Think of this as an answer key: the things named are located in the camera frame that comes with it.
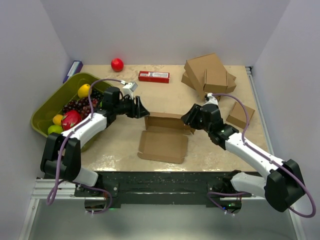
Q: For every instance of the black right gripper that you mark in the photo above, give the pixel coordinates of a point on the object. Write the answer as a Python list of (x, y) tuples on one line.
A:
[(189, 118)]

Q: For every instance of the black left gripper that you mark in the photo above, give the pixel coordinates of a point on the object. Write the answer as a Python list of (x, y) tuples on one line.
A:
[(142, 111)]

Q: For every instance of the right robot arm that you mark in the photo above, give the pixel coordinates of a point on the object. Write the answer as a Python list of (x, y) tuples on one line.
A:
[(279, 182)]

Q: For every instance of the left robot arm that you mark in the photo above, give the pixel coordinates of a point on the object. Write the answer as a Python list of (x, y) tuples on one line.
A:
[(62, 152)]

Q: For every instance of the top small cardboard box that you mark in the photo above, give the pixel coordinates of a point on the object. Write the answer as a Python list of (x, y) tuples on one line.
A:
[(218, 82)]

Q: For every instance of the lone small cardboard box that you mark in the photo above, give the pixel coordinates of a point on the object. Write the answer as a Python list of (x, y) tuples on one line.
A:
[(237, 116)]

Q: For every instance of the large stacked cardboard box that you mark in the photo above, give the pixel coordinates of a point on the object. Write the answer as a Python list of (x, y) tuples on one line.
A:
[(195, 68)]

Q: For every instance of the purple flat box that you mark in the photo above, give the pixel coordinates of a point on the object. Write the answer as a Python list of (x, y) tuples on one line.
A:
[(75, 68)]

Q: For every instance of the red rectangular carton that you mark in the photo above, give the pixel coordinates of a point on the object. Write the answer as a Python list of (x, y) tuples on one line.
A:
[(154, 77)]

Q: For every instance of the red apple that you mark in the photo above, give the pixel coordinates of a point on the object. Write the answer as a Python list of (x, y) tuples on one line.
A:
[(117, 64)]

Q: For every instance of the red grape bunch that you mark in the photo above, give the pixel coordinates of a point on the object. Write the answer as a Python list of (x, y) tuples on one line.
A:
[(84, 108)]

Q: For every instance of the dark purple grape bunch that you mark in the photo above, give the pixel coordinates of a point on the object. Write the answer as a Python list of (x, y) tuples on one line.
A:
[(95, 97)]

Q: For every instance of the yellow lemon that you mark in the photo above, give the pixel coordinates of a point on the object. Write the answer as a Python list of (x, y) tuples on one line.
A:
[(84, 91)]

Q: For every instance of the red dragon fruit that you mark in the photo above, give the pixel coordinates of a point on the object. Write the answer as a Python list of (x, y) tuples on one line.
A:
[(70, 119)]

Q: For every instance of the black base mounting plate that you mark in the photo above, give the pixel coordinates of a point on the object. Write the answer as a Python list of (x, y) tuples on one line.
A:
[(162, 188)]

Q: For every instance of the small orange fruit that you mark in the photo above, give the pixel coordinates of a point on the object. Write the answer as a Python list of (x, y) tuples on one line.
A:
[(57, 119)]

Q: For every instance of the green lime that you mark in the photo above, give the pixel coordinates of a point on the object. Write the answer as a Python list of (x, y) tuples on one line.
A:
[(55, 129)]

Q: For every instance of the olive green plastic bin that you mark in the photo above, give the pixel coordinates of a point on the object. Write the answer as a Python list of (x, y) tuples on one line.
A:
[(41, 119)]

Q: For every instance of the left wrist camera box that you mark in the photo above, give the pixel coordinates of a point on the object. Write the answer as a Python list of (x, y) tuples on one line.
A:
[(129, 88)]

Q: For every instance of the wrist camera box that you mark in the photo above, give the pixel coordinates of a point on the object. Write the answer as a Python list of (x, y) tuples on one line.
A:
[(210, 99), (129, 88)]

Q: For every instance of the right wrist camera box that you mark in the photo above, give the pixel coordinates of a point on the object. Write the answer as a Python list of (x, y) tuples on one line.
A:
[(210, 99)]

